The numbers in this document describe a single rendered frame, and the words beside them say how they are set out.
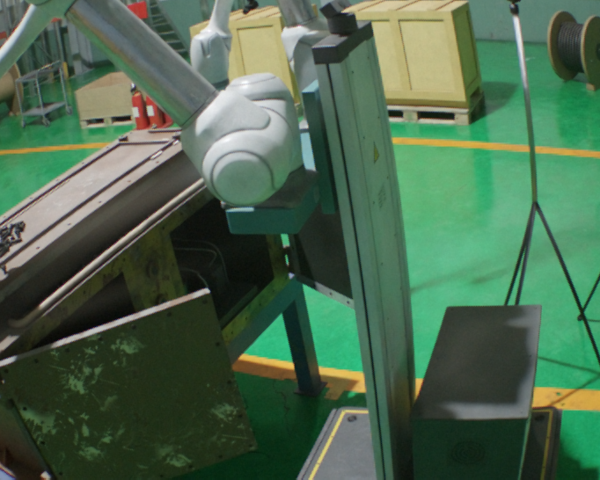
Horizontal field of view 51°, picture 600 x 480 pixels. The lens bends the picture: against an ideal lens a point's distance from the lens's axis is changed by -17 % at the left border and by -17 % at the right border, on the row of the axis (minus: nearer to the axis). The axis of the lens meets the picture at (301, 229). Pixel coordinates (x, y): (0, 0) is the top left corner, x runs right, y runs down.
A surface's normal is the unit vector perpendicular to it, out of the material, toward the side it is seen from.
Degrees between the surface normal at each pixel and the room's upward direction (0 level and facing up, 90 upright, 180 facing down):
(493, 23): 90
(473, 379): 0
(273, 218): 90
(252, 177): 95
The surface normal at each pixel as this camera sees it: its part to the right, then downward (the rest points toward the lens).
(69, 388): 0.44, 0.32
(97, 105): -0.47, 0.44
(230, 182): 0.03, 0.50
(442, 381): -0.16, -0.89
